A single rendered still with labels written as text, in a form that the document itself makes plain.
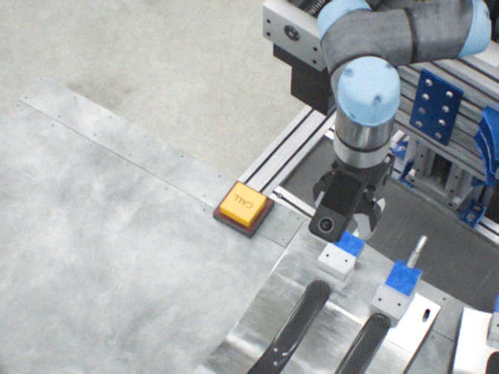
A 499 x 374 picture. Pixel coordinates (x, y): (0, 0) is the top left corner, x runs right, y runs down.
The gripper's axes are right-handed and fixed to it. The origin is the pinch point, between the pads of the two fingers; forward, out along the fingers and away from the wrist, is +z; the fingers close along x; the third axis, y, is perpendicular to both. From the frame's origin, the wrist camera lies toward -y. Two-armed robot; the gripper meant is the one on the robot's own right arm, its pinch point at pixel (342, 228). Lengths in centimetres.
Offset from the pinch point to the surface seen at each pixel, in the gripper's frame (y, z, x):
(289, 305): -10.4, 12.3, 2.6
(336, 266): -1.8, 9.2, -0.7
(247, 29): 95, 101, 79
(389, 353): -9.1, 12.2, -14.6
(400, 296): -1.9, 7.5, -12.0
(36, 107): 2, 21, 66
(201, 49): 81, 101, 87
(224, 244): -3.3, 20.9, 20.0
